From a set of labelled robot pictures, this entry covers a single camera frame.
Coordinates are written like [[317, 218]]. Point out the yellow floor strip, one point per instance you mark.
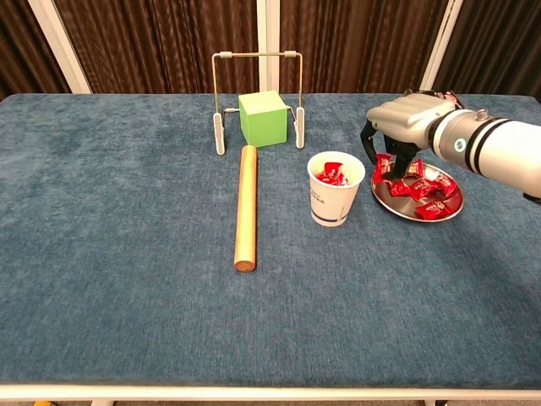
[[42, 403]]

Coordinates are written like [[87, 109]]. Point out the bowl of red candies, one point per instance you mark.
[[401, 207]]

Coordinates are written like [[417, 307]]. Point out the dark brown pleated curtain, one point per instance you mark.
[[25, 42], [359, 42], [160, 42], [498, 42]]

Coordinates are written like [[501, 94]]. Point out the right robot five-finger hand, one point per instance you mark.
[[410, 118]]

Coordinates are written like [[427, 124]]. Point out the blue table cloth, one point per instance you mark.
[[127, 254]]

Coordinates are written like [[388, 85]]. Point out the green cube block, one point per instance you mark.
[[264, 122]]

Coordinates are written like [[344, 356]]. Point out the white partition frame post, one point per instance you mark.
[[59, 46], [441, 42], [268, 25]]

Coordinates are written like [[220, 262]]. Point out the wooden rod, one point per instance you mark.
[[246, 211]]

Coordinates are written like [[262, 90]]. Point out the black luncheon meat tin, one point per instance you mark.
[[454, 99]]

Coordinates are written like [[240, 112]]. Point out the red candy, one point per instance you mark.
[[424, 189], [331, 169], [416, 168], [397, 188], [446, 184], [338, 181], [431, 210], [382, 165]]

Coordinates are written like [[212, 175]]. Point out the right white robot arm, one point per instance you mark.
[[498, 148]]

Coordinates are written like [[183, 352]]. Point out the white paper cup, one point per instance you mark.
[[334, 203]]

